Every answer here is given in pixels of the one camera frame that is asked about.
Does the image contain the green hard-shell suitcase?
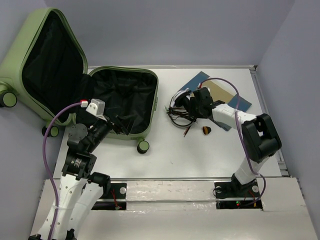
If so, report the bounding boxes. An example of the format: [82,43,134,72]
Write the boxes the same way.
[0,7,159,154]

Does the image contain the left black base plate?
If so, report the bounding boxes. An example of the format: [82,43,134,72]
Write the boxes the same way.
[92,182,127,211]

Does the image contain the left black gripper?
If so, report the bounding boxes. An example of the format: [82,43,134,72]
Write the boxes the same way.
[87,106,138,152]

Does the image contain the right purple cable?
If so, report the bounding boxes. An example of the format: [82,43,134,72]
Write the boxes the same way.
[197,77,266,208]

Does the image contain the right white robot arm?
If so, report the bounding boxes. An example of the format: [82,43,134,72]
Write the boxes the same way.
[175,87,282,199]

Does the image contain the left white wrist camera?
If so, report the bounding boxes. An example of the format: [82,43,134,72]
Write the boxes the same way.
[85,98,105,118]

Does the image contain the white black headphones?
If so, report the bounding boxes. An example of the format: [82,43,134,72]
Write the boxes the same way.
[169,88,192,108]

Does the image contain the blue and tan cloth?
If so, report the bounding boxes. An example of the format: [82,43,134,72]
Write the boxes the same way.
[179,71,252,131]

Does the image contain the black orange small pouch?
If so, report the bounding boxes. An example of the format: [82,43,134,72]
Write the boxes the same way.
[202,126,212,135]

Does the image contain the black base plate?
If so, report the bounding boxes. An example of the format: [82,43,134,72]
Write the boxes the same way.
[92,182,127,211]
[212,180,263,210]

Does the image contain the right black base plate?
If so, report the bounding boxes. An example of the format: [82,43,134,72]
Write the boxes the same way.
[212,180,263,210]

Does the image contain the black cable bundle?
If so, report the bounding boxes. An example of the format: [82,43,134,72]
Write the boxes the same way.
[163,102,201,129]

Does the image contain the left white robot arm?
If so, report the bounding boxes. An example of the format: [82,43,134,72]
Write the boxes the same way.
[29,115,135,240]

